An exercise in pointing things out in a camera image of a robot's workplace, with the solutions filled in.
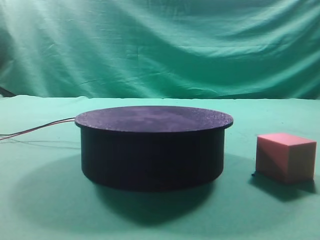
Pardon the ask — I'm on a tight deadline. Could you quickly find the green backdrop cloth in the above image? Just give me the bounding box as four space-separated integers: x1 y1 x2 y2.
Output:
0 0 320 99

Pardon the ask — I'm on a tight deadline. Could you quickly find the green table cloth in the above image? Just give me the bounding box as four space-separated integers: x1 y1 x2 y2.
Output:
0 95 320 240

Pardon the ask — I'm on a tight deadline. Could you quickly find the pink foam cube block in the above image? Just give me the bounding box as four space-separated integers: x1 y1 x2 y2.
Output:
255 133 317 184

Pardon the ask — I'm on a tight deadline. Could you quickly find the black round turntable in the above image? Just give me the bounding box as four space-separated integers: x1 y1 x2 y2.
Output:
74 105 234 192

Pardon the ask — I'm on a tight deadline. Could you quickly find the black wire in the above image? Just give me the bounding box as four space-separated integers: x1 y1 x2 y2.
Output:
0 120 76 140

